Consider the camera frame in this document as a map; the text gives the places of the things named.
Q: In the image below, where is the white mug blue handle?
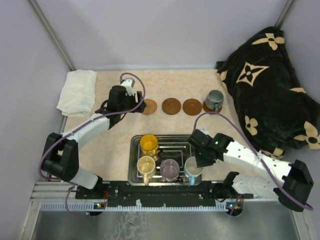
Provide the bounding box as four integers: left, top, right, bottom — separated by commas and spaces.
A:
184, 156, 203, 186

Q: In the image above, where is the woven rattan coaster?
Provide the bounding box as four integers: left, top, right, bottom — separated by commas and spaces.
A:
142, 99, 158, 116

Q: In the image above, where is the purple ceramic mug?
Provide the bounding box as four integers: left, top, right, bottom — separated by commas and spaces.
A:
160, 159, 180, 182

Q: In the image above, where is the dark wooden coaster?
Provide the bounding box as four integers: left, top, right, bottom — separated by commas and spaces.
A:
182, 98, 202, 116
161, 97, 182, 115
202, 101, 223, 113

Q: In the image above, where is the grey ceramic mug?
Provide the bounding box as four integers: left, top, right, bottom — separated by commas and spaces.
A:
204, 90, 224, 112

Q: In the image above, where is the yellow glass cup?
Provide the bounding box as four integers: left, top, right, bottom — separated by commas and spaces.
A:
139, 134, 160, 157

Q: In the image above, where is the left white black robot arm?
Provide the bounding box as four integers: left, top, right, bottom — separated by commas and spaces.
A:
38, 84, 146, 199

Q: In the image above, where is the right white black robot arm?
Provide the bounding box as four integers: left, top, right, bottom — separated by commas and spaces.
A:
187, 129, 314, 212

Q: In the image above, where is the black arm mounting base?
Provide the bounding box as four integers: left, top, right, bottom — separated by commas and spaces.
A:
75, 172, 241, 211

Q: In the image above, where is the stainless steel tray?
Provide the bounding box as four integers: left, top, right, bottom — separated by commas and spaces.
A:
127, 134, 203, 187

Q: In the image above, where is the white folded towel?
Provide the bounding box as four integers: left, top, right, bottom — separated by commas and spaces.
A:
56, 69, 98, 118

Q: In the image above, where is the cream ceramic mug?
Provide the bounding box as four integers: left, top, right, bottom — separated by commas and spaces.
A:
136, 156, 156, 186

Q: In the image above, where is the black floral blanket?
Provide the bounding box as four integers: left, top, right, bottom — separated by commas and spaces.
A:
216, 26, 320, 159

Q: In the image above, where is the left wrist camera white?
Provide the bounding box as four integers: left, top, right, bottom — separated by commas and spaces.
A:
120, 78, 135, 96

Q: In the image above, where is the aluminium frame rail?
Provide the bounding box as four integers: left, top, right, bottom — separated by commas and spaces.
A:
29, 181, 302, 213

